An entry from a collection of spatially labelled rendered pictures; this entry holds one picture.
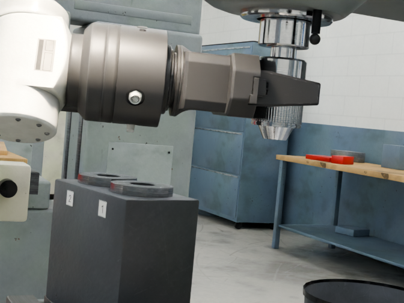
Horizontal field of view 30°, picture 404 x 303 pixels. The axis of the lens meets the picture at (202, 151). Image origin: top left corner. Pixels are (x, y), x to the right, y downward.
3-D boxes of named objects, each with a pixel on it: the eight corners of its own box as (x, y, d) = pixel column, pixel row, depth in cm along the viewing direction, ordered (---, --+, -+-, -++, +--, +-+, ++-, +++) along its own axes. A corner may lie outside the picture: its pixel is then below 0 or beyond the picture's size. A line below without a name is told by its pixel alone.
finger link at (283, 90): (315, 112, 68) (248, 105, 67) (319, 76, 68) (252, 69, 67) (320, 112, 66) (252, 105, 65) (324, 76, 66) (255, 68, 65)
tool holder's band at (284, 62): (275, 71, 73) (276, 61, 73) (316, 73, 70) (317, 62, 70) (245, 66, 69) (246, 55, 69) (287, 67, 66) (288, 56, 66)
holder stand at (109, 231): (113, 339, 99) (126, 189, 98) (44, 297, 116) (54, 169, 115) (188, 330, 106) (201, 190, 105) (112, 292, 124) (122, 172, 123)
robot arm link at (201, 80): (266, 32, 63) (122, 15, 61) (254, 146, 63) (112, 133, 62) (238, 43, 75) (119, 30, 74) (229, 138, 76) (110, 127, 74)
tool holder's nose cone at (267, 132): (270, 138, 72) (271, 125, 72) (299, 141, 70) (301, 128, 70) (249, 137, 70) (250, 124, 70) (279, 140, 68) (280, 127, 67)
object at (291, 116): (270, 125, 73) (275, 71, 73) (311, 129, 70) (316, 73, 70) (240, 123, 70) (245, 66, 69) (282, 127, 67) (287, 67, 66)
